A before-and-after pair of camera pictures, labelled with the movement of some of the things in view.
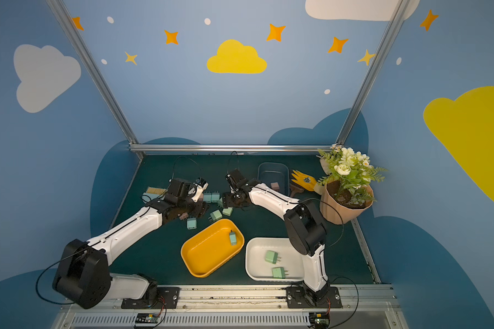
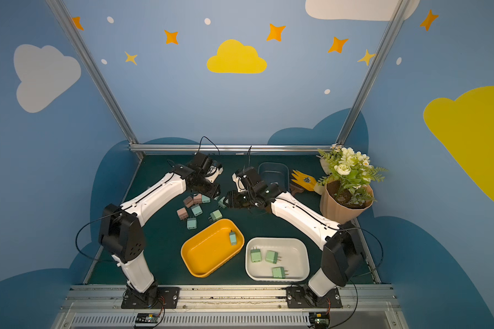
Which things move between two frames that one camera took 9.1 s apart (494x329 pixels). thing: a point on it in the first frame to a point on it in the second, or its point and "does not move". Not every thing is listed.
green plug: [272, 256] does not move
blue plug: [232, 237] does not move
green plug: [278, 273] does not move
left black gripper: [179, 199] to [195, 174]
